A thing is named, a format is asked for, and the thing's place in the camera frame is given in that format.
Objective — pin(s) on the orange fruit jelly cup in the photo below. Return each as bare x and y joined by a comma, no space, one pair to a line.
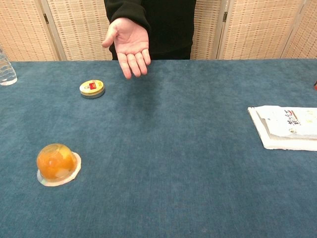
55,162

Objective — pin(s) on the clear plastic water bottle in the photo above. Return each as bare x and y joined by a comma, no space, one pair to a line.
7,70

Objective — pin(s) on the white paper packets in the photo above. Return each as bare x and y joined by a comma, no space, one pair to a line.
275,145

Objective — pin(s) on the white printed snack packet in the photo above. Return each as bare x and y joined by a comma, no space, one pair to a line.
294,121

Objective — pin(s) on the person's black clothed torso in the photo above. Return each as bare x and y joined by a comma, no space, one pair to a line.
171,27

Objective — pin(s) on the dark metal screen hinge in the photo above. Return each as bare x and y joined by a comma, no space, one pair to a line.
45,18
225,16

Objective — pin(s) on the woven folding screen panel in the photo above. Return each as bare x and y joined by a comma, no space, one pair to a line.
260,29
22,29
81,29
205,29
303,39

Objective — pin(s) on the black sleeved right forearm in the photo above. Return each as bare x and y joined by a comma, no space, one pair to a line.
126,10

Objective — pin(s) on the person's right hand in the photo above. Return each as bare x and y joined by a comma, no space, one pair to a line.
130,42

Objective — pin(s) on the small red object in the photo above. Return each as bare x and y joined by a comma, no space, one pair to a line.
315,85

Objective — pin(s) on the round yellow tin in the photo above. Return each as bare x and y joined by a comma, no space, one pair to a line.
92,88

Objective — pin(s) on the blue table cloth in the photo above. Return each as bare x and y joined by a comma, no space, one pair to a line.
158,153

